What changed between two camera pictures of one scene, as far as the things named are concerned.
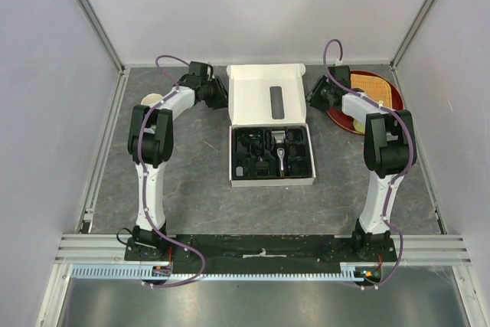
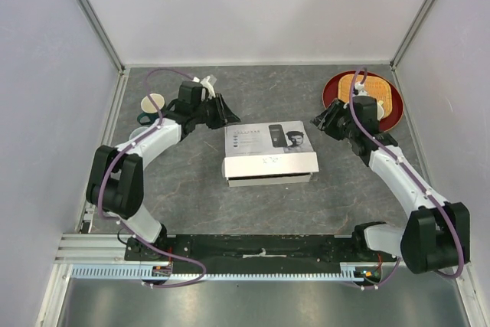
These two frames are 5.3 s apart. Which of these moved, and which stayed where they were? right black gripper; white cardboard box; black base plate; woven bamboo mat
Moved: white cardboard box; right black gripper
Stayed: black base plate; woven bamboo mat
